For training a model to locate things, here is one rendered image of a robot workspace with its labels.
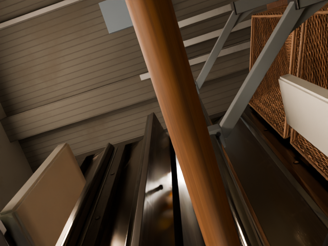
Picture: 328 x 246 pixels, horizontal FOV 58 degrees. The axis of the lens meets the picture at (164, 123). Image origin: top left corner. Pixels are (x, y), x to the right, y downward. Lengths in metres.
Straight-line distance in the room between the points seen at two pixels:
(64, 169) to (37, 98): 3.78
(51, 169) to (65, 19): 3.60
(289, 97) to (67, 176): 0.13
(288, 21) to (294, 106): 0.45
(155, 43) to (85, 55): 3.48
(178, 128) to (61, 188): 0.09
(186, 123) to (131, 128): 3.51
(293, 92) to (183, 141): 0.09
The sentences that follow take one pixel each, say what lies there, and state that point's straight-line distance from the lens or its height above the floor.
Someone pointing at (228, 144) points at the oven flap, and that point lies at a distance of 1.46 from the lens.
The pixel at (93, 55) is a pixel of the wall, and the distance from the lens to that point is 3.66.
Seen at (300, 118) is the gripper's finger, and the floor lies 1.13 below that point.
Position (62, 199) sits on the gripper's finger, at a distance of 0.17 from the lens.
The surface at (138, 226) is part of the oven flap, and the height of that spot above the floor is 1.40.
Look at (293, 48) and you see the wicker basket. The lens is 1.23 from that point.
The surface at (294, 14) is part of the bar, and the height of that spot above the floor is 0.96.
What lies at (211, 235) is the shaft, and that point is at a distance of 0.27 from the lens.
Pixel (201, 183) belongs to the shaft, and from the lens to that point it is 0.24.
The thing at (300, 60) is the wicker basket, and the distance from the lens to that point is 1.16.
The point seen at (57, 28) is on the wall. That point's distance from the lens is 3.77.
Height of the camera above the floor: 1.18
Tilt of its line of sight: 6 degrees up
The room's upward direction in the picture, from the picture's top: 107 degrees counter-clockwise
